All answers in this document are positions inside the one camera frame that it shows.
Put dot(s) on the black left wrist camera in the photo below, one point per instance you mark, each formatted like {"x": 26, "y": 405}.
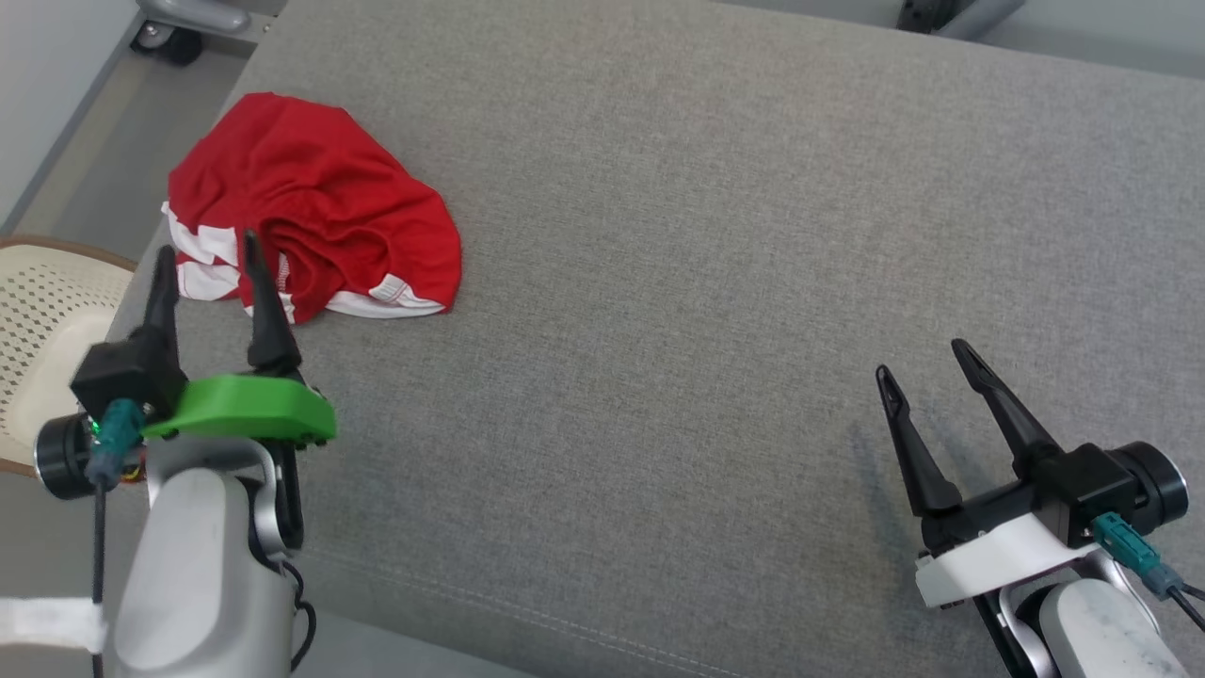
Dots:
{"x": 127, "y": 377}

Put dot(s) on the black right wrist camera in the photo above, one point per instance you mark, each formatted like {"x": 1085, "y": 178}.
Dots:
{"x": 1083, "y": 490}

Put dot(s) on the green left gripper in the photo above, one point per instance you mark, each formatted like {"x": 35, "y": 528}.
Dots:
{"x": 254, "y": 410}

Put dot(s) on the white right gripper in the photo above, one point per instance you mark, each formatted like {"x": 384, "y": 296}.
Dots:
{"x": 998, "y": 560}

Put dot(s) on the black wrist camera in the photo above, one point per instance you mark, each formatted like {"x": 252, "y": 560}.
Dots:
{"x": 127, "y": 377}
{"x": 1083, "y": 490}

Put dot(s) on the red shorts white trim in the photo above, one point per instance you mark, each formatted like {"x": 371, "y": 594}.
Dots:
{"x": 329, "y": 188}

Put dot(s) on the white tape label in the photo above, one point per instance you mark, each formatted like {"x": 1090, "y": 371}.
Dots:
{"x": 47, "y": 623}

